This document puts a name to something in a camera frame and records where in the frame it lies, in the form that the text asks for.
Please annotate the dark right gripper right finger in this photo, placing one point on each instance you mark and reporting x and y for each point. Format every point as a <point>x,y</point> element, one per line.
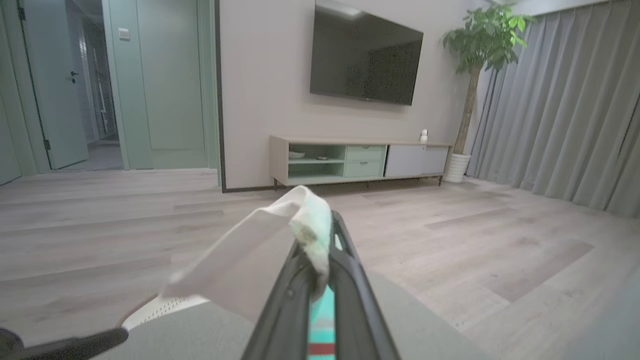
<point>355,310</point>

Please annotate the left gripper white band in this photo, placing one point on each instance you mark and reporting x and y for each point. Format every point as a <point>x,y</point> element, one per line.
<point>10,347</point>

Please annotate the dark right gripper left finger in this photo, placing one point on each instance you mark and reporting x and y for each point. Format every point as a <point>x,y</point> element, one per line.
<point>285,320</point>

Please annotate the red white basketball jersey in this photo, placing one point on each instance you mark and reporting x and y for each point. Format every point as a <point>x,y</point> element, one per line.
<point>240,260</point>

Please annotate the white perforated laundry basket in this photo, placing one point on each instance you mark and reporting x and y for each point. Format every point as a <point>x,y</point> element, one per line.
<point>160,307</point>

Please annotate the pale green TV cabinet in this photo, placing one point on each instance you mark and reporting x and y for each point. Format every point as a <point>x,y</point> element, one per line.
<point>415,160</point>

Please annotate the white bowl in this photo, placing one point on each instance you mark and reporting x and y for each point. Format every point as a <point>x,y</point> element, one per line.
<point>296,155</point>

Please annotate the white ribbed plant pot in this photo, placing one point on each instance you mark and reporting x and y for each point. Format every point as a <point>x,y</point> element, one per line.
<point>457,167</point>

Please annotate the small white figurine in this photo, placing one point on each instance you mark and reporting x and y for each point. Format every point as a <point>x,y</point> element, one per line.
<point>424,136</point>

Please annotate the pale green room door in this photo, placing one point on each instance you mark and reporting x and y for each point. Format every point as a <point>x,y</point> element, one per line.
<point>55,100</point>

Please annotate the green potted tree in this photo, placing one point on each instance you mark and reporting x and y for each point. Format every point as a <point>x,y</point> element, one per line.
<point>485,40</point>

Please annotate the grey pleated curtain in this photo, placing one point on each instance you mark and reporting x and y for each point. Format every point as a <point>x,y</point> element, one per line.
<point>575,100</point>

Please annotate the black wall television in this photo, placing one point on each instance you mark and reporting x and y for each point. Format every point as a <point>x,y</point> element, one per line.
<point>365,55</point>

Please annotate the white wall light switch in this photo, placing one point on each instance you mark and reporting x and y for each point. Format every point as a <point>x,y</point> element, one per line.
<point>124,34</point>

